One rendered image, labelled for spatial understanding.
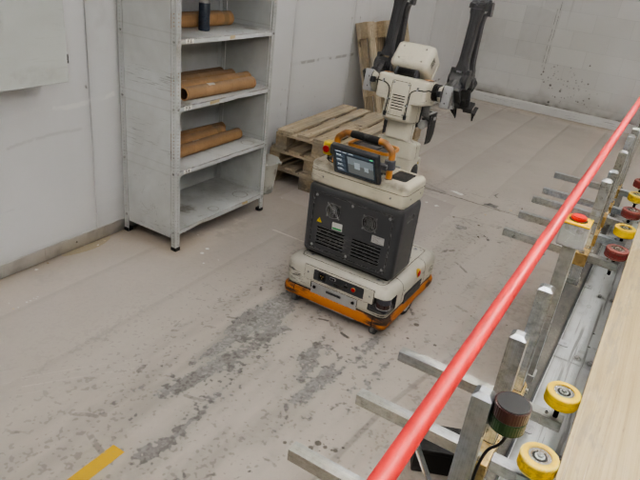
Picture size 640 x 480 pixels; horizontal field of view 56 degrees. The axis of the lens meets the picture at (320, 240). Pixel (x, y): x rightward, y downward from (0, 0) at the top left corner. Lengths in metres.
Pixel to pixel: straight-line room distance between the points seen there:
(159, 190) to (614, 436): 2.86
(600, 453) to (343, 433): 1.35
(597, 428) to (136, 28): 2.95
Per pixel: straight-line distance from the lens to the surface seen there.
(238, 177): 4.45
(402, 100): 3.14
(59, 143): 3.57
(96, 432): 2.59
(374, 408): 1.46
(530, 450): 1.38
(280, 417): 2.62
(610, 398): 1.63
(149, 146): 3.67
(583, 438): 1.48
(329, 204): 3.07
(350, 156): 2.86
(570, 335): 2.38
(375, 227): 2.99
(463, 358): 0.26
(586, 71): 8.92
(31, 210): 3.59
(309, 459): 1.29
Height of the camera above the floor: 1.79
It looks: 26 degrees down
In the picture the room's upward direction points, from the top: 7 degrees clockwise
